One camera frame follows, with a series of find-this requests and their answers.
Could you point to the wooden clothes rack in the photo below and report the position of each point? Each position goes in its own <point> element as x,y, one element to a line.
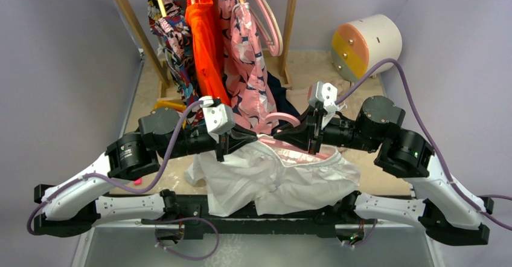
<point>164,84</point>

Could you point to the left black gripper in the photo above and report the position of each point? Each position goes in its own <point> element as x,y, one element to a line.
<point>238,136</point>

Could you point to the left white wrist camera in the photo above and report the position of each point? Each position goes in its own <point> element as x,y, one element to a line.
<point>219,118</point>

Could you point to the round white drawer cabinet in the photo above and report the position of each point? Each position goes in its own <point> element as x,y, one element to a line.
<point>358,45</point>

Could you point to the yellow plastic bin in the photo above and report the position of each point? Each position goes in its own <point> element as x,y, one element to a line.
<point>170,104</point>

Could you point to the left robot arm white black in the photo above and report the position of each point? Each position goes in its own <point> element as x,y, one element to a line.
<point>101,193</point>

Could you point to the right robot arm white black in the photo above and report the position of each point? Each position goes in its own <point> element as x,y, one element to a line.
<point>448,213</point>

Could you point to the white shorts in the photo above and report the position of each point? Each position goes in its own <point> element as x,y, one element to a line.
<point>276,180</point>

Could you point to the navy blue shorts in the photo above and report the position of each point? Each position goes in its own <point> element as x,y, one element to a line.
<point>282,101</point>

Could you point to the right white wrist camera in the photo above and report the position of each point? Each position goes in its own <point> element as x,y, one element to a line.
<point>322,96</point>

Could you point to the beige shorts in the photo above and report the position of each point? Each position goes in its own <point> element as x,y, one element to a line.
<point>372,180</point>

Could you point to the comic print shorts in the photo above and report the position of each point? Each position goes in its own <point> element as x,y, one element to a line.
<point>167,23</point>

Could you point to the orange mesh shorts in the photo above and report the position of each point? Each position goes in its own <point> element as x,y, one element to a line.
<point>202,18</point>

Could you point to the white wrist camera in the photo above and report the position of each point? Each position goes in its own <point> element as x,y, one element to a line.
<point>322,96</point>
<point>219,118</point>

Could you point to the pink shark print shorts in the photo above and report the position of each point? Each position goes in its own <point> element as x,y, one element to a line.
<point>244,70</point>

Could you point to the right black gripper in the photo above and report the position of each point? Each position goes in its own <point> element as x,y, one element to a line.
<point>314,129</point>

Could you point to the pink wooden hanger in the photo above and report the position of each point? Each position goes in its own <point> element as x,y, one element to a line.
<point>269,32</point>
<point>280,119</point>

